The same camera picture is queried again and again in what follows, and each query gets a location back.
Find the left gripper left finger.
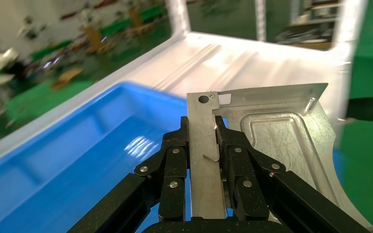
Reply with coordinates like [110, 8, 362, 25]
[67, 116, 190, 233]

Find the white shelf upright post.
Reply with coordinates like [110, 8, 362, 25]
[254, 0, 268, 42]
[164, 0, 192, 36]

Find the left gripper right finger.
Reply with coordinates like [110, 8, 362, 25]
[215, 116, 369, 233]

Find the stamped metal bracket part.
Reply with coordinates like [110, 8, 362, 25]
[186, 83, 373, 233]

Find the blue plastic bin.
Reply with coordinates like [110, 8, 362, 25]
[0, 81, 346, 233]

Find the brown cardboard piece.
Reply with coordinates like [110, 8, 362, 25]
[50, 67, 85, 91]

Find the white perforated shelf post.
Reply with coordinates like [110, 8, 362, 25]
[333, 0, 369, 123]

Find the white metal shelf board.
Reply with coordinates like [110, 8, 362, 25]
[0, 30, 357, 168]

